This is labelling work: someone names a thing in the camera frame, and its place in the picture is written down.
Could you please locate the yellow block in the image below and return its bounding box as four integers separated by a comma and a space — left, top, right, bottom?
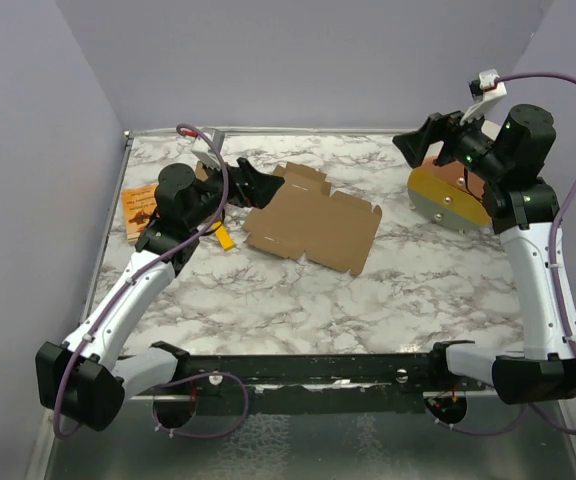
214, 225, 235, 251

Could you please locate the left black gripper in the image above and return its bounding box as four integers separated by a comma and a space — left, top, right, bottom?
186, 153, 284, 230

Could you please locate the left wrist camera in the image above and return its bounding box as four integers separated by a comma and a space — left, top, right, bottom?
191, 128, 225, 170

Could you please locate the small folded cardboard box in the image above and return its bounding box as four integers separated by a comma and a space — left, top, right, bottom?
195, 161, 211, 181

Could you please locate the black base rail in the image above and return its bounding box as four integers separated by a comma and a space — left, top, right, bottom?
147, 353, 484, 431

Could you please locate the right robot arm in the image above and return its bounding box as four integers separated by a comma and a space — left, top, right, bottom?
393, 104, 576, 405

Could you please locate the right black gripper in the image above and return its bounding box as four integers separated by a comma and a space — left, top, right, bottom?
395, 99, 509, 182

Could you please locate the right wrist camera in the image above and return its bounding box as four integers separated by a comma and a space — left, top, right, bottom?
460, 69, 507, 125

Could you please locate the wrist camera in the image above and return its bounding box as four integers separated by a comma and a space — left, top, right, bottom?
191, 128, 225, 170
460, 69, 507, 125

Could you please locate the brown cardboard box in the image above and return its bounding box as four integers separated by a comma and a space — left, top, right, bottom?
242, 162, 382, 276

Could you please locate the white cylinder with coloured base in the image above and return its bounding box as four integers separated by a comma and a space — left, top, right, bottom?
406, 118, 503, 232

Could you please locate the orange book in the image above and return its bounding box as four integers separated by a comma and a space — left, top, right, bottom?
121, 184, 157, 245

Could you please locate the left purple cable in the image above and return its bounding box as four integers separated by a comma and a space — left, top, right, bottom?
51, 123, 252, 441

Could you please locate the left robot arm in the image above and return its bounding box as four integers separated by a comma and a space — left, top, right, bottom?
35, 158, 284, 438

